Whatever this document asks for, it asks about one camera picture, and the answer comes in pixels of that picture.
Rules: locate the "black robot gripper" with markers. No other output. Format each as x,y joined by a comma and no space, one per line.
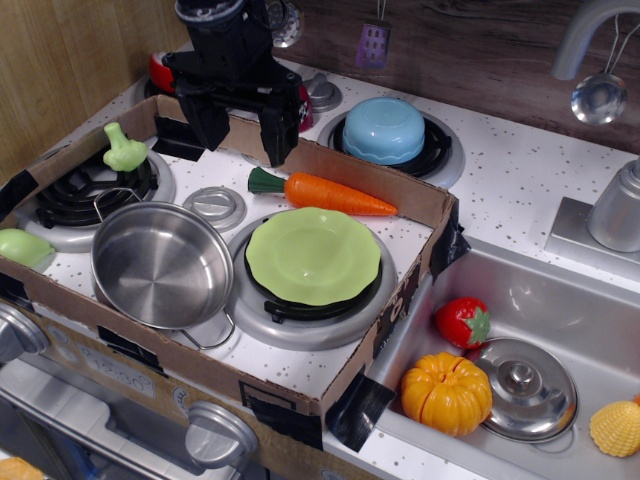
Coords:
231,64

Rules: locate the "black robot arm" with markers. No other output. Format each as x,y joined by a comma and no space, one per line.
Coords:
231,66

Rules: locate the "stainless steel pot lid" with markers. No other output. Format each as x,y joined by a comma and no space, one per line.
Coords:
535,399

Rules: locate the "dark red toy beet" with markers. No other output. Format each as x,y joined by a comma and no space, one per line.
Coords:
306,115

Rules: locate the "silver stovetop knob rear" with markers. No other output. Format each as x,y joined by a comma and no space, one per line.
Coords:
324,95

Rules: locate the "silver stovetop knob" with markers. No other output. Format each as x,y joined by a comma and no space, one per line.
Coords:
324,95
223,208

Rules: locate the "silver stovetop knob centre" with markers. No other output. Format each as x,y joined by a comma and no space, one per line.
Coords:
223,208

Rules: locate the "orange toy carrot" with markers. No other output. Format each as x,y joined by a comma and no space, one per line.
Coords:
305,190

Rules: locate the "black rear left burner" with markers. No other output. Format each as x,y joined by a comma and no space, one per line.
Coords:
152,88

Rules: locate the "black burner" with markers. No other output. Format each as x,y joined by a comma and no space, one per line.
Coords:
436,151
92,191
320,300
152,88

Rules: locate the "hanging silver skimmer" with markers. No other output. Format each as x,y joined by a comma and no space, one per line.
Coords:
289,25

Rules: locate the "light blue plastic bowl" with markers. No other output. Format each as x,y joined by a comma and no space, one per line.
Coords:
384,131

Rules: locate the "hanging purple spatula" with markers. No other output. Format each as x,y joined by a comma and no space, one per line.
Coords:
374,40

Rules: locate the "light green plastic plate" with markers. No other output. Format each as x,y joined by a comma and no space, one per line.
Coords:
312,255

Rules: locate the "black front left burner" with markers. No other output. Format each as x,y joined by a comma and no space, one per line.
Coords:
92,191

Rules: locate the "black front right burner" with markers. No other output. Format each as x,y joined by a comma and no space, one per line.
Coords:
320,300

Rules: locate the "black rear right burner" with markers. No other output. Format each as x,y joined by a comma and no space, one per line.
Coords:
436,151

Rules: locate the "light green toy pear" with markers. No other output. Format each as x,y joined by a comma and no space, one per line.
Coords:
24,248

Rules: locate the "red toy strawberry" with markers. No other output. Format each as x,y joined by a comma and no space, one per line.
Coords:
464,322

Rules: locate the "silver stove knob left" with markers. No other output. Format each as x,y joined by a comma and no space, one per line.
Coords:
19,335

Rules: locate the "silver stove knob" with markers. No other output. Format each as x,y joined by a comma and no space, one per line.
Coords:
217,438
19,335

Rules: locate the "brown cardboard fence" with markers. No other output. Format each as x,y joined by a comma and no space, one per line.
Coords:
350,405

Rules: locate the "silver stove knob front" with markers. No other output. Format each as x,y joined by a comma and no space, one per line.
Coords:
217,438

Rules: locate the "orange toy pumpkin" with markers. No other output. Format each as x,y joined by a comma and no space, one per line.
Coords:
447,393

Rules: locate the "hanging silver ladle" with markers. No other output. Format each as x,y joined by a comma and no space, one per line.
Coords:
601,98

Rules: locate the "silver toy faucet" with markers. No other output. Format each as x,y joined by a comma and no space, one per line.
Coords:
604,235

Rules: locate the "silver toy sink basin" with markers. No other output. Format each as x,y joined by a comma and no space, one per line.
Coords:
561,346

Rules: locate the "yellow toy bottom left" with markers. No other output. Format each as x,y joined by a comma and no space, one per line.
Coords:
15,468

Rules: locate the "yellow toy corn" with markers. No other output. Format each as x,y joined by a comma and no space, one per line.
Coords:
615,429

